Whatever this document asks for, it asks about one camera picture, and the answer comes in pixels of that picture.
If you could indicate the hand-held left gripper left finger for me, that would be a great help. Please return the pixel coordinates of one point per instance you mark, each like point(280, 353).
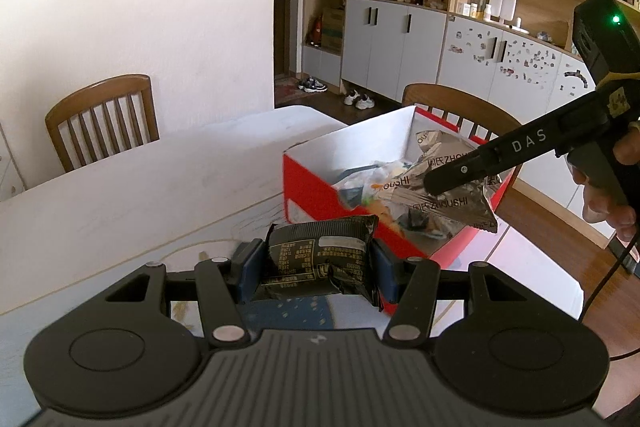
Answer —
point(250, 268)

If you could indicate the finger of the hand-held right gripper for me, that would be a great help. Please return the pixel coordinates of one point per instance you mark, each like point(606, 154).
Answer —
point(480, 162)

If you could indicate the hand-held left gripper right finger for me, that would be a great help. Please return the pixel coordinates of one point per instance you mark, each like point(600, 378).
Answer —
point(384, 274)

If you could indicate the brown paper foil snack packet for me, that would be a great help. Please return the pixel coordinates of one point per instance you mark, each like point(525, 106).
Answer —
point(450, 209)

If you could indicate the dark green snack packet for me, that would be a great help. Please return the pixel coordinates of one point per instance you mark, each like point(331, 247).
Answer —
point(315, 257)

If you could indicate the white green snack packet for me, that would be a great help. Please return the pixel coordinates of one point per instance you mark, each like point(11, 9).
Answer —
point(350, 196)

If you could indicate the red cardboard box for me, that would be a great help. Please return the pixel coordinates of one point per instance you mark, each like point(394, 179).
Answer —
point(305, 187)

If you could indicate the white marble desktop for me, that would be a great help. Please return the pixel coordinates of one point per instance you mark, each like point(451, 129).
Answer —
point(125, 207)

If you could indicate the person's right hand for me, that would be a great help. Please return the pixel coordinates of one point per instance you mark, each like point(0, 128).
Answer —
point(602, 208)

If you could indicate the round turntable with blue pattern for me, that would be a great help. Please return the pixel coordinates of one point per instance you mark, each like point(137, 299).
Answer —
point(300, 314)

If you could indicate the brown wooden chair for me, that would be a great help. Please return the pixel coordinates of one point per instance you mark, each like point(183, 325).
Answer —
point(100, 92)
point(450, 99)

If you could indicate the white rounded panel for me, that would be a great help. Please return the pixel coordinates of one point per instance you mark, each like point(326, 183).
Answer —
point(509, 5)
point(495, 3)

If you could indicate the white sneaker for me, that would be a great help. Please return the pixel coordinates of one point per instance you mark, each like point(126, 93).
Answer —
point(352, 98)
point(366, 103)

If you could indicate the black sneaker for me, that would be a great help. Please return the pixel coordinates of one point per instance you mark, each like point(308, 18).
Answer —
point(318, 86)
point(305, 84)

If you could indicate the red door mat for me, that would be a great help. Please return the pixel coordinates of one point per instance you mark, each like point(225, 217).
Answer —
point(286, 91)

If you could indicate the tall cardboard box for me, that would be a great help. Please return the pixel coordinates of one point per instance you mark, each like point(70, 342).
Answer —
point(332, 31)

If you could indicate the red ornament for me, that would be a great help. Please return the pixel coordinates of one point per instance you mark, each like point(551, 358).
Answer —
point(315, 32)

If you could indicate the dark door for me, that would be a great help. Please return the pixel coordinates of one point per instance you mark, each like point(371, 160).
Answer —
point(287, 32)

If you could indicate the grey and wood wall cabinet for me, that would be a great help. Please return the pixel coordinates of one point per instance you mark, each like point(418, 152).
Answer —
point(395, 42)

